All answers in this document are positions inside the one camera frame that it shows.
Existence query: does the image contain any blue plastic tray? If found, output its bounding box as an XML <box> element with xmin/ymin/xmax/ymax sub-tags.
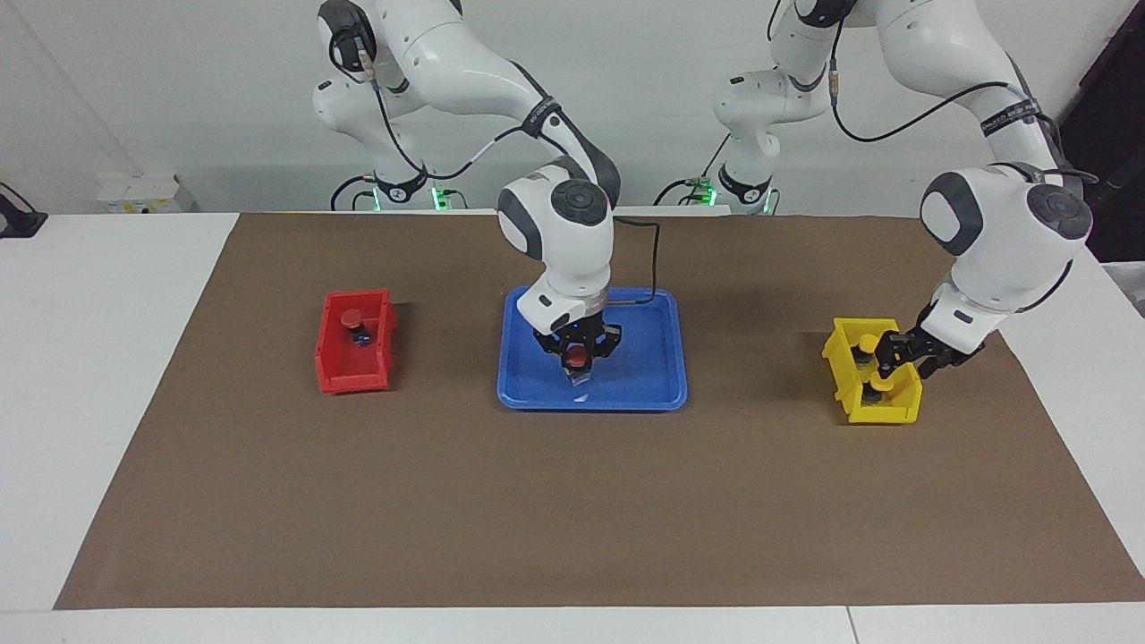
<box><xmin>496</xmin><ymin>286</ymin><xmax>689</xmax><ymax>412</ymax></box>

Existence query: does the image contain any black right base cable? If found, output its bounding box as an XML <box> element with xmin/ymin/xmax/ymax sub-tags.
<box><xmin>329</xmin><ymin>173</ymin><xmax>377</xmax><ymax>213</ymax></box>

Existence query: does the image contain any red plastic bin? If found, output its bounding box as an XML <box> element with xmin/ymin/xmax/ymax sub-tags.
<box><xmin>314</xmin><ymin>288</ymin><xmax>398</xmax><ymax>395</ymax></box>

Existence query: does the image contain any black left base cable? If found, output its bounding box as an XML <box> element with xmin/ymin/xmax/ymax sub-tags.
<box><xmin>653</xmin><ymin>134</ymin><xmax>734</xmax><ymax>208</ymax></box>

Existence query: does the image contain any small black device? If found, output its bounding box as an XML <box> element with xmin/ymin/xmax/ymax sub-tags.
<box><xmin>0</xmin><ymin>183</ymin><xmax>47</xmax><ymax>239</ymax></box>

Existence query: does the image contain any white power box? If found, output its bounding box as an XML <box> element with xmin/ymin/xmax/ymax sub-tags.
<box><xmin>97</xmin><ymin>174</ymin><xmax>193</xmax><ymax>214</ymax></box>

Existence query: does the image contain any yellow plastic bin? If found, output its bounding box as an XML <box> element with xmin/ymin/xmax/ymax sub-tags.
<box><xmin>822</xmin><ymin>318</ymin><xmax>924</xmax><ymax>425</ymax></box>

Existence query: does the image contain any black stand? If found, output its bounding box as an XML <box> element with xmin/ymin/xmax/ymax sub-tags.
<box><xmin>1060</xmin><ymin>0</ymin><xmax>1145</xmax><ymax>265</ymax></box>

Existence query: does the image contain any black base cable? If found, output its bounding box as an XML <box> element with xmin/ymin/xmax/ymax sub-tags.
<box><xmin>653</xmin><ymin>134</ymin><xmax>734</xmax><ymax>208</ymax></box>
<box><xmin>329</xmin><ymin>173</ymin><xmax>377</xmax><ymax>213</ymax></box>

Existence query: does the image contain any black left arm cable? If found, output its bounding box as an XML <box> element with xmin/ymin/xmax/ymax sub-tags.
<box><xmin>827</xmin><ymin>13</ymin><xmax>1099</xmax><ymax>186</ymax></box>

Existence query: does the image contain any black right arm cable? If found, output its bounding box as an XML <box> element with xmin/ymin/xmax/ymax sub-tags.
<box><xmin>329</xmin><ymin>25</ymin><xmax>663</xmax><ymax>309</ymax></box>

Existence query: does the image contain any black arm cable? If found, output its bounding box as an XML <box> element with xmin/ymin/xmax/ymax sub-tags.
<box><xmin>329</xmin><ymin>25</ymin><xmax>663</xmax><ymax>309</ymax></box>
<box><xmin>827</xmin><ymin>13</ymin><xmax>1099</xmax><ymax>186</ymax></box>

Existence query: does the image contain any brown paper mat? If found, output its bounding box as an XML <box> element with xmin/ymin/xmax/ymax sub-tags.
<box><xmin>54</xmin><ymin>212</ymin><xmax>1145</xmax><ymax>611</ymax></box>

